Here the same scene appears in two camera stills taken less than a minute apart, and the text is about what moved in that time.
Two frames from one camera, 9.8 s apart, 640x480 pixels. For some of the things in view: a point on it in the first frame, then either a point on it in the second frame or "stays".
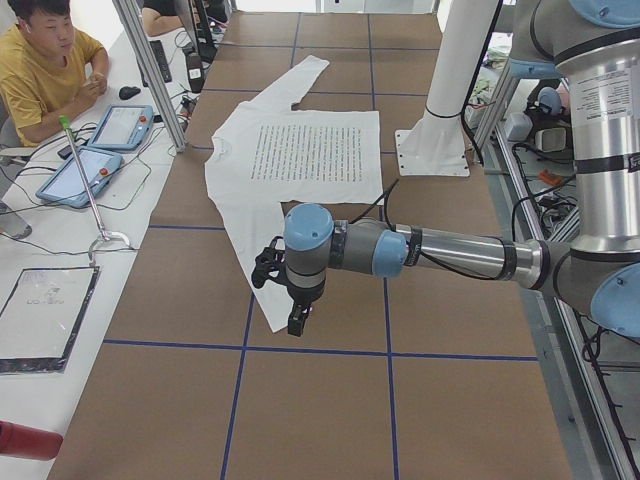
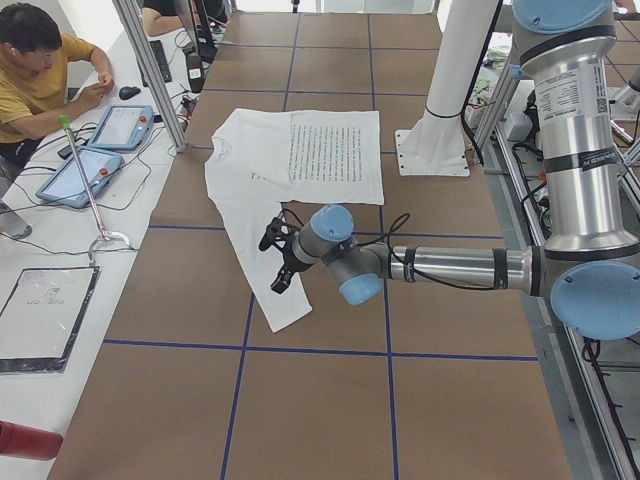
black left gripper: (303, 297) -> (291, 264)
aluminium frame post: (154, 70) stays
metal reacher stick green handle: (105, 235) stays
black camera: (270, 263) -> (276, 232)
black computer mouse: (127, 92) stays
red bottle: (29, 442) stays
